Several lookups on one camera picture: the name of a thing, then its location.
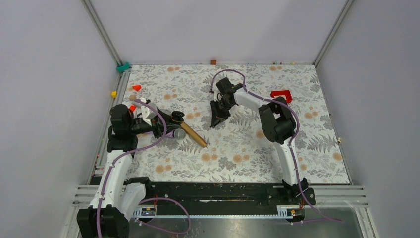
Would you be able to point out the teal curved block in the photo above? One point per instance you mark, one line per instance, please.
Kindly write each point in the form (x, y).
(123, 67)

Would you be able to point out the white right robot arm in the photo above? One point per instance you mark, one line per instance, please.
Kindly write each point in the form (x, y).
(278, 126)

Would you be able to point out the red box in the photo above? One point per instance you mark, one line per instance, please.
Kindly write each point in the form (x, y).
(286, 94)

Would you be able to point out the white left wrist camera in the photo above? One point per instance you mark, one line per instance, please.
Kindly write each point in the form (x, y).
(146, 113)

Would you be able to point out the purple glitter microphone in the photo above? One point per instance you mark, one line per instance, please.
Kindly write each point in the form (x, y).
(175, 134)

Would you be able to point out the black earbud charging case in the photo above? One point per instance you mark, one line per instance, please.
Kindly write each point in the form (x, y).
(177, 117)

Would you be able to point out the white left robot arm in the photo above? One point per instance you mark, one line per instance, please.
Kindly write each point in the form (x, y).
(113, 205)

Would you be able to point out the gold microphone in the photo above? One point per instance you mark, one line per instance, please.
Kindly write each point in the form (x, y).
(196, 137)

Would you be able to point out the red triangular block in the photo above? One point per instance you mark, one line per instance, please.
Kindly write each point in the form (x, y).
(136, 87)

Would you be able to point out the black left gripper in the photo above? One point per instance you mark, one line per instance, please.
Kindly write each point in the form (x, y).
(157, 126)

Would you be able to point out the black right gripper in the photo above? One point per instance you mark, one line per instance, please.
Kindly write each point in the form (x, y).
(217, 115)

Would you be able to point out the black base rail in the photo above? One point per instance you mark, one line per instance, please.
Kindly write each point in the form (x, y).
(223, 199)

